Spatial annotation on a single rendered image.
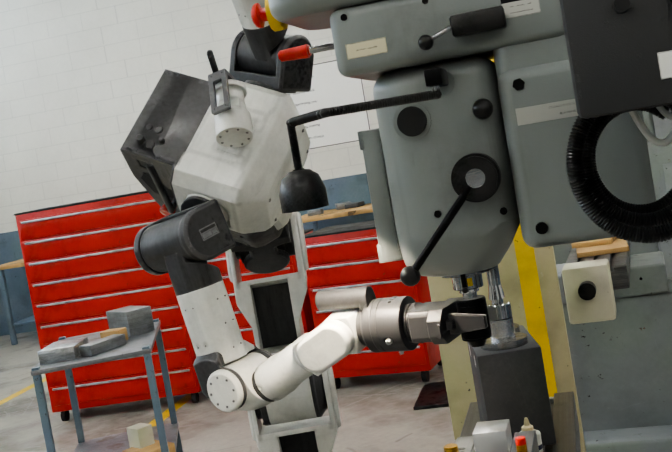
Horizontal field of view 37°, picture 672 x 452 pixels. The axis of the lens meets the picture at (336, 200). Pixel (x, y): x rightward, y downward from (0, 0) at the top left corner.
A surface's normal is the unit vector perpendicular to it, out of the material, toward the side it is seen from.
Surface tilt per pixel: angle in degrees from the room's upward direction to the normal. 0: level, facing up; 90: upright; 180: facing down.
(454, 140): 90
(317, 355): 103
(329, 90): 90
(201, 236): 82
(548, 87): 90
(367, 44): 90
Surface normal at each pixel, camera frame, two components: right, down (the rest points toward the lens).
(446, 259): -0.09, 0.60
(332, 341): -0.40, 0.35
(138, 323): 0.65, -0.07
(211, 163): -0.09, -0.48
